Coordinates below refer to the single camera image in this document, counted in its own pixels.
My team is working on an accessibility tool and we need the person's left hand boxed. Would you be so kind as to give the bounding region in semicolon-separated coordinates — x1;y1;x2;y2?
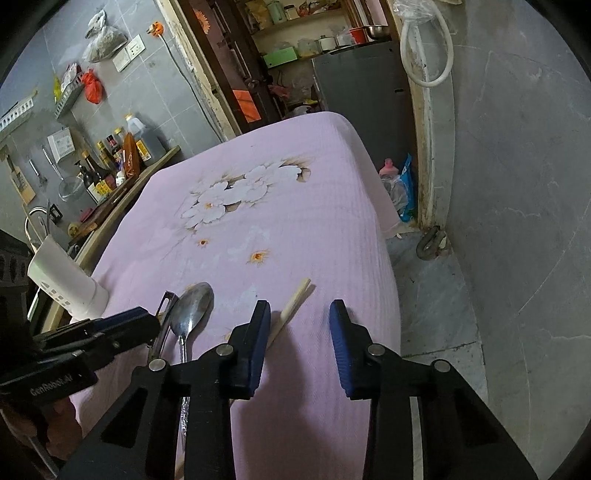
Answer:
44;394;85;460

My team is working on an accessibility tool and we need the hanging metal strainer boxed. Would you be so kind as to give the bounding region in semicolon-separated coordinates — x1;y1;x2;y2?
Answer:
41;147;86;201

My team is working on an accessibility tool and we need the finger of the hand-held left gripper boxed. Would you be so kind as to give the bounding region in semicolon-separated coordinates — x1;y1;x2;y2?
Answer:
39;335;153;372
32;308;161;347

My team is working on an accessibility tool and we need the grey refrigerator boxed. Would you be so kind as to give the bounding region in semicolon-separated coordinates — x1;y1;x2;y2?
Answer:
311;41;419;174

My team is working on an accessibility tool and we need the orange red seasoning packet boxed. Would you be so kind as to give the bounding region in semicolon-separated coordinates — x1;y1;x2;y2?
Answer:
121;131;141;178

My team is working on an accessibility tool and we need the red plastic bag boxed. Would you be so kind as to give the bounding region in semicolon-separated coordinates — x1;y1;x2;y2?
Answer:
82;69;103;104

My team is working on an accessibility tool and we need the metal faucet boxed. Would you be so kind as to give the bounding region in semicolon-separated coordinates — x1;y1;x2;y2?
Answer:
24;205;52;252

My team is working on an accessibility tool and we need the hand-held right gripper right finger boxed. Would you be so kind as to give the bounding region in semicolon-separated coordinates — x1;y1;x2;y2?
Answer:
329;299;539;480

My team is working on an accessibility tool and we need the wooden cutting board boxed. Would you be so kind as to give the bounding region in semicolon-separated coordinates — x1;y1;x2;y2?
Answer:
69;175;141;241

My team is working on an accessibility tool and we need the clear bag of dried goods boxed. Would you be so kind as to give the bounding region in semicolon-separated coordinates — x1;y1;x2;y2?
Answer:
82;10;127;63

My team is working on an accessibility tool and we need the dark bottle white label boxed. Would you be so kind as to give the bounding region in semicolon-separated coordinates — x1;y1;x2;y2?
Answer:
79;151;99;190

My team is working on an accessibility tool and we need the hanging metal peeler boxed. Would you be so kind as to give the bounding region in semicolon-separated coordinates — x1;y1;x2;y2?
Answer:
28;157;47;188

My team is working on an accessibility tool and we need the clear plastic bag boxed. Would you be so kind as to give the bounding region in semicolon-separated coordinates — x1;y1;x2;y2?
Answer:
392;0;435;24

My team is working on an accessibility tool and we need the large metal spoon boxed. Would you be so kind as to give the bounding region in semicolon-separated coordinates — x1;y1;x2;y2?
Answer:
169;281;215;455

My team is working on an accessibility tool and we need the white paper packet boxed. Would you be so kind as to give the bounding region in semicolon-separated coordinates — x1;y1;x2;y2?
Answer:
47;128;75;162

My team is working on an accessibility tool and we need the hanging wooden board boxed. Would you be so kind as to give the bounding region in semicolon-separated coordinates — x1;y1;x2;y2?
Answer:
0;145;37;205

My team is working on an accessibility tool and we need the white hose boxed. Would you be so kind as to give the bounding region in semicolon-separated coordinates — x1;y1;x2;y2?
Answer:
399;14;455;88

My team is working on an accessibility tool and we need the beige kitchen counter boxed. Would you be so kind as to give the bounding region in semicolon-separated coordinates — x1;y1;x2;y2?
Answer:
28;145;182;324

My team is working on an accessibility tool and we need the pink floral cloth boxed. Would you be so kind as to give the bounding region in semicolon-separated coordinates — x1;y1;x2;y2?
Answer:
69;111;402;480

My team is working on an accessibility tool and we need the dark oil jug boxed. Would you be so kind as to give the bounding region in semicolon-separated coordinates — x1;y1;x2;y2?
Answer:
124;113;167;162

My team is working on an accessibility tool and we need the white plastic utensil holder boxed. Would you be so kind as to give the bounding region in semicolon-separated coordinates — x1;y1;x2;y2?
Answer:
27;233;109;320

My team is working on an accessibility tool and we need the worn white door frame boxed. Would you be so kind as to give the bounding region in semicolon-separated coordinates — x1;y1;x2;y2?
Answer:
154;0;458;232

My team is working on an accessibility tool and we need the orange door sticker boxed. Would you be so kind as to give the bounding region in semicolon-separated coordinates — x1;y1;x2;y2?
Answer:
232;90;259;123

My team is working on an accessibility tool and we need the metal peeler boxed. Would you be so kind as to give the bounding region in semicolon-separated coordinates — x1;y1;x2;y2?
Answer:
147;290;178;365
28;157;47;188

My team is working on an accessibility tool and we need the dark sauce bottle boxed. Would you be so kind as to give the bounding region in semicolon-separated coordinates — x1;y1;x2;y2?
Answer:
95;141;118;178
105;134;124;164

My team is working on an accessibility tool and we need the green box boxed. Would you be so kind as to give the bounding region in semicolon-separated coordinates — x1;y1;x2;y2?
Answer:
262;46;298;68

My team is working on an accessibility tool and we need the dark bottle yellow label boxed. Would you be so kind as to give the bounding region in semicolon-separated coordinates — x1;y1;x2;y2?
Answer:
90;159;115;205

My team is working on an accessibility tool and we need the wooden shelf unit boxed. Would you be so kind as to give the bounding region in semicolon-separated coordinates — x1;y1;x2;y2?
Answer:
235;0;398;61

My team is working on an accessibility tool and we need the wooden chopstick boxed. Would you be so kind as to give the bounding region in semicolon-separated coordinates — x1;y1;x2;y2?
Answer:
272;278;311;342
267;282;317;349

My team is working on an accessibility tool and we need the white basket wall rack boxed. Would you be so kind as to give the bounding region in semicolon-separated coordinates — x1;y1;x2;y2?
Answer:
0;90;38;132

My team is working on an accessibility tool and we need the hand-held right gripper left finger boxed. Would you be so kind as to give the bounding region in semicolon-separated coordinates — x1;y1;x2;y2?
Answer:
58;299;272;480

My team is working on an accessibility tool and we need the grey wall shelf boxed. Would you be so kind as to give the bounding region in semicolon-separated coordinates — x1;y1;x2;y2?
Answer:
53;76;90;120

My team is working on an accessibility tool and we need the dark wooden door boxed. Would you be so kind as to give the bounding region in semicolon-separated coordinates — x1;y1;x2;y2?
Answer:
178;0;284;134

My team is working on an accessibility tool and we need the blue packet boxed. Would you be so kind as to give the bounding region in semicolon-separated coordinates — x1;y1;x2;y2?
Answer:
397;153;416;222

